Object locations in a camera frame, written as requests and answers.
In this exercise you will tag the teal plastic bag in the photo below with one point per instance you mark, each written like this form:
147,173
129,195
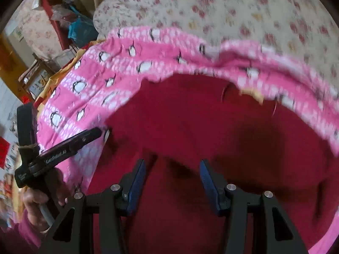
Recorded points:
80,29

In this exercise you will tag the dark red garment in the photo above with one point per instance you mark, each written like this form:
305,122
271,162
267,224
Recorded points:
201,137

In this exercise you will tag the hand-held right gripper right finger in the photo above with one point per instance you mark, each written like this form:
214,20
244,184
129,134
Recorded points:
208,182

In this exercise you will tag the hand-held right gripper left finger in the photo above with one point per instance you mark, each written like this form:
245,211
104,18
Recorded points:
138,180

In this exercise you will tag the person's left forearm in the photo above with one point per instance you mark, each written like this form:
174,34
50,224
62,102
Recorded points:
16,236

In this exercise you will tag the floral cream quilt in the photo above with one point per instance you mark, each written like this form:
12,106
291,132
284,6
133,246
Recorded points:
225,13

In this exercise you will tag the wooden chair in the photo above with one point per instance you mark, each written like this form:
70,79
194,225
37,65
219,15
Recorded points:
35,70

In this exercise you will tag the pink penguin print blanket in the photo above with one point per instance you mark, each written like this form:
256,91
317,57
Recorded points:
100,84

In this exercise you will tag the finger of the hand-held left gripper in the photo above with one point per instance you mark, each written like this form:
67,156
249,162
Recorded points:
82,139

